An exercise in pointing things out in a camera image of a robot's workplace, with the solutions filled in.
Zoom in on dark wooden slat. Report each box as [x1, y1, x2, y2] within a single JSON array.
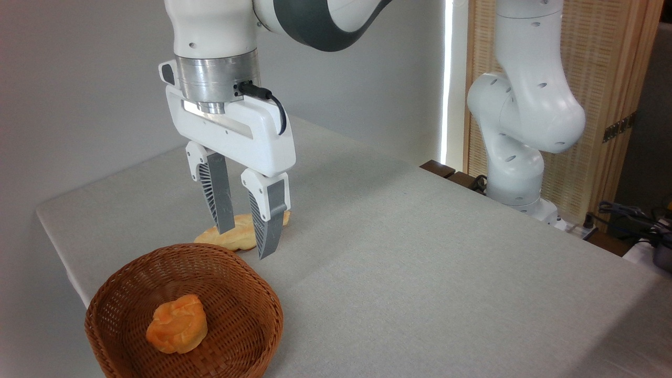
[[446, 171, 488, 195], [420, 160, 456, 179]]

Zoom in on brown wicker basket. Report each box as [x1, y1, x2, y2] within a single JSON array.
[[85, 243, 284, 378]]

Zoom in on round orange bread roll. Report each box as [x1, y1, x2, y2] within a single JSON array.
[[146, 294, 208, 354]]

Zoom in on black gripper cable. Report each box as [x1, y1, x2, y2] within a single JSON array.
[[236, 81, 288, 136]]

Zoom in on black cable bundle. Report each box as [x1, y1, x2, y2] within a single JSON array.
[[597, 201, 672, 238]]

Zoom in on white power strip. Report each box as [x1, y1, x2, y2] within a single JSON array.
[[555, 216, 599, 240]]

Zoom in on bamboo folding screen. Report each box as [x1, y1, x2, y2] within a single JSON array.
[[464, 0, 665, 226]]

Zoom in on long braided bread loaf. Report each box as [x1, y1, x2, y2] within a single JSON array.
[[194, 210, 291, 251]]

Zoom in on metal screen hinge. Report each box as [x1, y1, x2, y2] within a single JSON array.
[[602, 111, 637, 143]]

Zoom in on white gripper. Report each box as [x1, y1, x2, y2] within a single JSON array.
[[166, 84, 297, 260]]

